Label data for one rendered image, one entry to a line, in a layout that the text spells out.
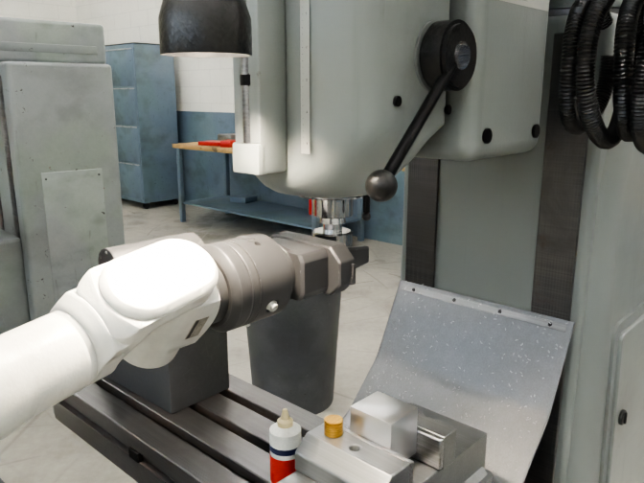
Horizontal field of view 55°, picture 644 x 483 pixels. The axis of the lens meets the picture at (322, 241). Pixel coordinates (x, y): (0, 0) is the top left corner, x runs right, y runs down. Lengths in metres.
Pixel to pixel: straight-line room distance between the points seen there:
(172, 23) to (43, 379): 0.27
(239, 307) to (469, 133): 0.33
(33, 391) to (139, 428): 0.53
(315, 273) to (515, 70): 0.35
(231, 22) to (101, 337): 0.26
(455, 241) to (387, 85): 0.50
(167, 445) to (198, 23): 0.64
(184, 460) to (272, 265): 0.40
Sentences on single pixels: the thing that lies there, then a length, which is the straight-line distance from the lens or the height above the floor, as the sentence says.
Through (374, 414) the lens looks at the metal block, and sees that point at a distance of 0.72.
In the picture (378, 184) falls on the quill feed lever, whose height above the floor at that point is 1.34.
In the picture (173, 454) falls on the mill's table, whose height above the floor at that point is 0.92.
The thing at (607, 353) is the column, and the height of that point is 1.03.
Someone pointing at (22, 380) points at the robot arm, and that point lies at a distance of 0.48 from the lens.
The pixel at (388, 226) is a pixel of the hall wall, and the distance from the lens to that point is 5.99.
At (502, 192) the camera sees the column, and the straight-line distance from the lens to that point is 1.01.
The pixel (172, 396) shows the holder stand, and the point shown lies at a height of 0.96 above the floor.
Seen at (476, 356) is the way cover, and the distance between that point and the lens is 1.04.
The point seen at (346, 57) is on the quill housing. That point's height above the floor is 1.45.
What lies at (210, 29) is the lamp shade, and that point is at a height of 1.46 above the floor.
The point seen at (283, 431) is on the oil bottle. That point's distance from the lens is 0.79.
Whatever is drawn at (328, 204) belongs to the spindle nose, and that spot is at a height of 1.30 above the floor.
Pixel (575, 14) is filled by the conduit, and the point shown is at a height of 1.50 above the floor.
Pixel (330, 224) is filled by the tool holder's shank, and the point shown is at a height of 1.27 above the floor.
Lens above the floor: 1.42
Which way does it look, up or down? 14 degrees down
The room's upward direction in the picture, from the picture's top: straight up
